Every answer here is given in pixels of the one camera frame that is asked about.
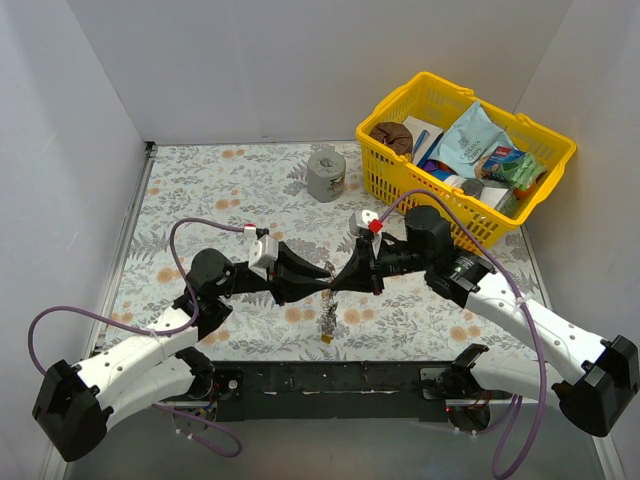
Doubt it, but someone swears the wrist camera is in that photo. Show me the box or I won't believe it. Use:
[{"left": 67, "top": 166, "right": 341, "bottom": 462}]
[
  {"left": 248, "top": 235, "right": 279, "bottom": 280},
  {"left": 349, "top": 210, "right": 383, "bottom": 240}
]

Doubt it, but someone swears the grey lid can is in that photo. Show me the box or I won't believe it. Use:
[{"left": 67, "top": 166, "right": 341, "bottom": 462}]
[{"left": 460, "top": 178, "right": 485, "bottom": 200}]

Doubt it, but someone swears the green sponge pack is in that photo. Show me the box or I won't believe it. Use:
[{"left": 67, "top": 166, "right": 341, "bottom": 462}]
[{"left": 475, "top": 146, "right": 546, "bottom": 190}]

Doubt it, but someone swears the white box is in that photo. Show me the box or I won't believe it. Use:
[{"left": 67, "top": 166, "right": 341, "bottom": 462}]
[{"left": 403, "top": 116, "right": 444, "bottom": 166}]

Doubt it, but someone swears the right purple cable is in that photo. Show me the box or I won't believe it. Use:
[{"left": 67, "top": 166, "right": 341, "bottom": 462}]
[{"left": 382, "top": 188, "right": 549, "bottom": 480}]

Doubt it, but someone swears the brown round item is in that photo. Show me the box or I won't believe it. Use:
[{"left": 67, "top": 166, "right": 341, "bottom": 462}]
[{"left": 369, "top": 122, "right": 414, "bottom": 155}]

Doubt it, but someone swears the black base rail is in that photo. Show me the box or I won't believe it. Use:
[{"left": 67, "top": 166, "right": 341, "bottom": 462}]
[{"left": 154, "top": 359, "right": 521, "bottom": 424}]

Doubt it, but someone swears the orange fruit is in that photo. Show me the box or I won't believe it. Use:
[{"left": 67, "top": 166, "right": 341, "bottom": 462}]
[{"left": 513, "top": 182, "right": 537, "bottom": 200}]

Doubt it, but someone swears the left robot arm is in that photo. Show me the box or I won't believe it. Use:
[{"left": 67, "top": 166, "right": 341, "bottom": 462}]
[{"left": 32, "top": 235, "right": 331, "bottom": 462}]

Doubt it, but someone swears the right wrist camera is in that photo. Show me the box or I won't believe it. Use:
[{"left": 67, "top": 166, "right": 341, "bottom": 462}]
[{"left": 349, "top": 210, "right": 383, "bottom": 240}]

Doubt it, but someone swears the floral table mat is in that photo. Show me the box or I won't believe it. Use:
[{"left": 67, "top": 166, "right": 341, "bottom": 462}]
[{"left": 102, "top": 143, "right": 533, "bottom": 361}]

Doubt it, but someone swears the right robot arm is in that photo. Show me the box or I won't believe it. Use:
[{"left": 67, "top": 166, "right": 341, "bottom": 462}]
[{"left": 331, "top": 206, "right": 639, "bottom": 437}]

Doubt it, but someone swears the yellow plastic basket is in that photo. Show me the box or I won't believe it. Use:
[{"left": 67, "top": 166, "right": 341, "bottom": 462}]
[{"left": 356, "top": 72, "right": 577, "bottom": 248}]

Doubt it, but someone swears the light blue chips bag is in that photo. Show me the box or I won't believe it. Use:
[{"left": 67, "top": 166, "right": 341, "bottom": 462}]
[{"left": 430, "top": 100, "right": 514, "bottom": 178}]

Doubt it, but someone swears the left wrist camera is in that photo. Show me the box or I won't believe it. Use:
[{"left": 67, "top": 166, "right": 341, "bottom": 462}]
[{"left": 248, "top": 235, "right": 279, "bottom": 280}]

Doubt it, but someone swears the grey toilet paper roll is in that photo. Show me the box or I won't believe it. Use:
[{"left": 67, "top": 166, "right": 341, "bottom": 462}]
[{"left": 306, "top": 148, "right": 346, "bottom": 203}]

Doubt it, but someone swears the silver keyring with keys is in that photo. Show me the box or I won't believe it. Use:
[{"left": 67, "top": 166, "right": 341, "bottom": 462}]
[{"left": 320, "top": 289, "right": 338, "bottom": 344}]

